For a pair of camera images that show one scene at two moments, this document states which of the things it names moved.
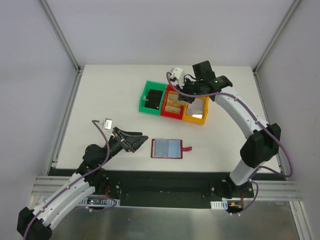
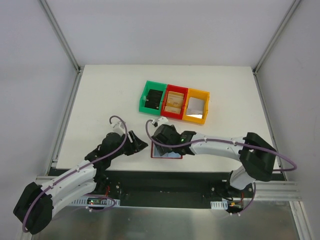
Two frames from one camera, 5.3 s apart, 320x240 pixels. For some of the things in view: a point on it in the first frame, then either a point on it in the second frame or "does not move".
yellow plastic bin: [196, 119] does not move
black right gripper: [187, 90] -> [160, 139]
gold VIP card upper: [172, 98] does not move
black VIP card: [153, 99] does not move
